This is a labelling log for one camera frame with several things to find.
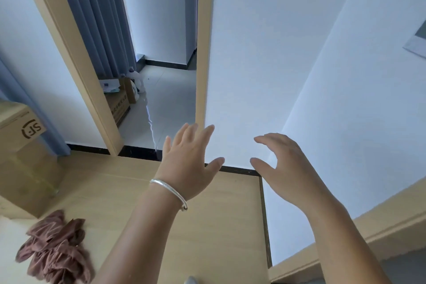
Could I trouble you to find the person's right hand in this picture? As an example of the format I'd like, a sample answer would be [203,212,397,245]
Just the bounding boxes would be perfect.
[250,133,333,212]

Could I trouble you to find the person's left hand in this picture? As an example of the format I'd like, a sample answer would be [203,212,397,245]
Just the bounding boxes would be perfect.
[155,123,225,202]

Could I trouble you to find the person's right forearm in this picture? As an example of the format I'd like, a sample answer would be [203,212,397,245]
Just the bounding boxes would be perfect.
[300,194,394,284]

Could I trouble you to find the person's left forearm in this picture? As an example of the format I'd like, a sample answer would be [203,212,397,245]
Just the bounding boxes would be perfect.
[94,179,187,284]

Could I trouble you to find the open cardboard box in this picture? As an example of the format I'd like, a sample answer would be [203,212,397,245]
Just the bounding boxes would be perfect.
[99,77,131,128]

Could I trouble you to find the white detergent bottle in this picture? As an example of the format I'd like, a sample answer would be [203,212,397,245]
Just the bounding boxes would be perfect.
[128,66,147,94]

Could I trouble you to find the papers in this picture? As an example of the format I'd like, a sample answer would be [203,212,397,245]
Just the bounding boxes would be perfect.
[99,79,121,93]

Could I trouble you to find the large cardboard box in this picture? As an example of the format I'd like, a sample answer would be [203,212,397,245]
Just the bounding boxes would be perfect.
[0,100,66,220]

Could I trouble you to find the blue pleated curtain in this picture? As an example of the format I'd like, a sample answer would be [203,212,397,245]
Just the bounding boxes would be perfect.
[53,0,137,80]

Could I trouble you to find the brown crumpled cloth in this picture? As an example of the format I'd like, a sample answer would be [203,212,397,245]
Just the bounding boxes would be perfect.
[15,209,96,284]

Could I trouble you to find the silver bangle bracelet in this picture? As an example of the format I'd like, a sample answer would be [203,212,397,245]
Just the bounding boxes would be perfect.
[149,179,188,212]

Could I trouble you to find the wooden furniture rail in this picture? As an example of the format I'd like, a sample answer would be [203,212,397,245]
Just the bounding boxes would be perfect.
[268,177,426,284]

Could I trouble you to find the wooden door frame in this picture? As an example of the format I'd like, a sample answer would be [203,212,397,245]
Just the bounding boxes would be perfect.
[16,0,217,158]

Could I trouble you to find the grey framed wall fixture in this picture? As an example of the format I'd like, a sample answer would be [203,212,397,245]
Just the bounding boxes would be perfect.
[402,20,426,60]

